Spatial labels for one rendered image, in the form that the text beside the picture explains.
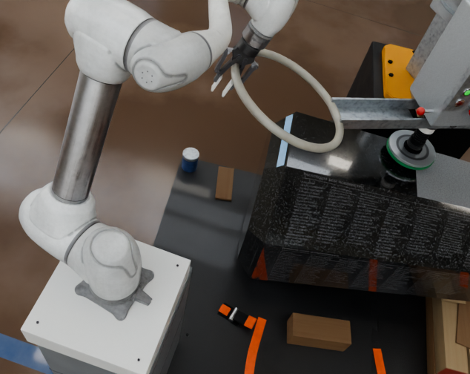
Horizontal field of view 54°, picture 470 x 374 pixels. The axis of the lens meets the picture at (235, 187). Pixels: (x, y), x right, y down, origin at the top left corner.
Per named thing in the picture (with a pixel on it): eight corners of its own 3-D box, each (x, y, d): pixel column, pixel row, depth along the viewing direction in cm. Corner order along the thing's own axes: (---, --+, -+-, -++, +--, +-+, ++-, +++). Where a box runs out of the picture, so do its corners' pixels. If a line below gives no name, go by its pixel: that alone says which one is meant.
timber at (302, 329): (286, 343, 235) (292, 335, 225) (287, 320, 242) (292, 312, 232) (343, 352, 237) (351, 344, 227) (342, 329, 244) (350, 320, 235)
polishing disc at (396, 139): (425, 132, 214) (427, 130, 213) (440, 168, 202) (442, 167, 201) (382, 130, 211) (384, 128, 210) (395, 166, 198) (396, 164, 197)
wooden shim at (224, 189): (218, 167, 296) (219, 165, 295) (233, 169, 297) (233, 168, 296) (215, 199, 281) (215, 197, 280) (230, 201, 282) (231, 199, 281)
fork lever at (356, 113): (469, 102, 202) (476, 93, 198) (491, 134, 191) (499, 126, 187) (325, 100, 185) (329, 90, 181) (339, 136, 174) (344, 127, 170)
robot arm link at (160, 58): (219, 39, 103) (170, 11, 105) (174, 62, 90) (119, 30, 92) (204, 88, 112) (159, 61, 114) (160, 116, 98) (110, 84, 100)
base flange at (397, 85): (381, 47, 277) (384, 41, 273) (459, 67, 278) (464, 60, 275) (383, 101, 247) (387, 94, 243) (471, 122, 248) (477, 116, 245)
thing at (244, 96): (319, 76, 194) (323, 70, 192) (356, 167, 166) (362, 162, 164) (219, 35, 168) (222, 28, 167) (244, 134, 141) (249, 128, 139)
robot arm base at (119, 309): (133, 329, 139) (133, 324, 135) (73, 292, 142) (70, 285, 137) (166, 280, 149) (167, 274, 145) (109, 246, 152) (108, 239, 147)
